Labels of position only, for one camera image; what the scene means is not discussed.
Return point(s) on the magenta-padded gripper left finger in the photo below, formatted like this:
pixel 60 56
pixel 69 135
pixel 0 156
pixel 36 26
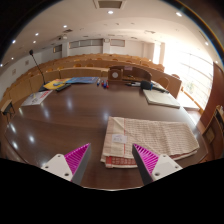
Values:
pixel 59 165

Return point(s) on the large bright window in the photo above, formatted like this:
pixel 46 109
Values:
pixel 190 73

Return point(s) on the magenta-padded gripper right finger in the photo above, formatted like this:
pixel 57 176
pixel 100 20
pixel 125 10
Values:
pixel 163 165

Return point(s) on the wooden shelf unit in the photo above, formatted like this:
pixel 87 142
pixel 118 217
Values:
pixel 215 130

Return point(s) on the square ceiling air vent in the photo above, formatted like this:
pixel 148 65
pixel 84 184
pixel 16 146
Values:
pixel 109 4

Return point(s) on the blue folder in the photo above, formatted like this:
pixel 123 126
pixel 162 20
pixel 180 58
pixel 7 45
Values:
pixel 81 80

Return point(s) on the yellow folder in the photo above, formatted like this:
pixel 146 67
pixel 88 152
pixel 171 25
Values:
pixel 55 84

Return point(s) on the rows of wooden lecture seats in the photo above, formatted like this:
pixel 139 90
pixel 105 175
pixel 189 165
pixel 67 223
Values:
pixel 80 72

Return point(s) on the blue marker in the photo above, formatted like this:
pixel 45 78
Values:
pixel 98 82

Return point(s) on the beige checked towel red trim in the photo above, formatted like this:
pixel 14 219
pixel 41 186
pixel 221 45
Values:
pixel 150 136

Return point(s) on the black gooseneck microphone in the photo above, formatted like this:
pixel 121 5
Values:
pixel 36 65

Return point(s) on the black board eraser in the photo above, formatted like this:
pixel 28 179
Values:
pixel 146 85

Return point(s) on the wooden chair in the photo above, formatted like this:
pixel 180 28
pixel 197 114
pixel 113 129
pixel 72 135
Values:
pixel 163 82

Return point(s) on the white notebook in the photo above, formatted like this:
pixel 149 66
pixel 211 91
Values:
pixel 161 97

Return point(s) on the wooden desk organizer with clock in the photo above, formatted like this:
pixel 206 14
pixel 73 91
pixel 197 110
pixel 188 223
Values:
pixel 115 74

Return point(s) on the white printed paper sheet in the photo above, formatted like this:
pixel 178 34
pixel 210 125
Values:
pixel 36 97

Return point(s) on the black remote control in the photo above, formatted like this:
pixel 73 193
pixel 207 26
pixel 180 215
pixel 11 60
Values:
pixel 63 87

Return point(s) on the round ceiling lights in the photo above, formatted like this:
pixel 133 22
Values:
pixel 110 12

